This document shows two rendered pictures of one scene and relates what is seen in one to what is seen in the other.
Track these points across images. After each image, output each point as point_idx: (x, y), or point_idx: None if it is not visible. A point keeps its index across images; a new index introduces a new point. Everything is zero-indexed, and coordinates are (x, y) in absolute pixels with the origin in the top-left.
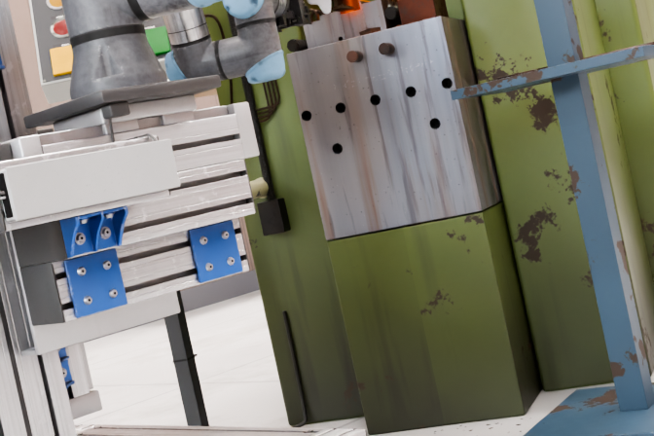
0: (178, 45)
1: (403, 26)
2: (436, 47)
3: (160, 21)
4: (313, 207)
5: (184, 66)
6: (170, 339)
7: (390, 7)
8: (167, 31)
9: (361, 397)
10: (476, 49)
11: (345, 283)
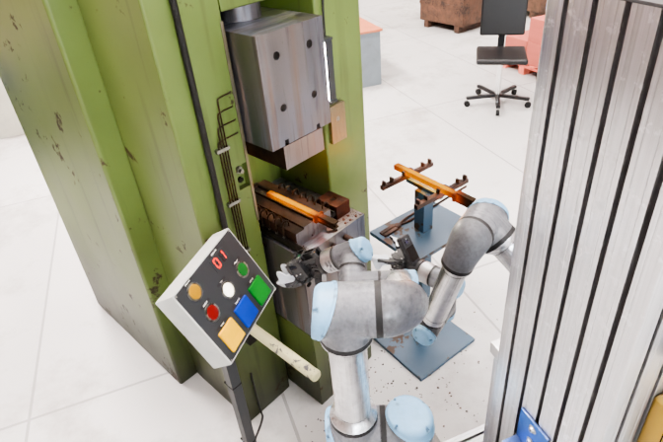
0: (440, 327)
1: (350, 223)
2: (361, 228)
3: (253, 272)
4: (264, 316)
5: (437, 334)
6: (247, 436)
7: (332, 211)
8: (435, 323)
9: (321, 393)
10: None
11: (319, 350)
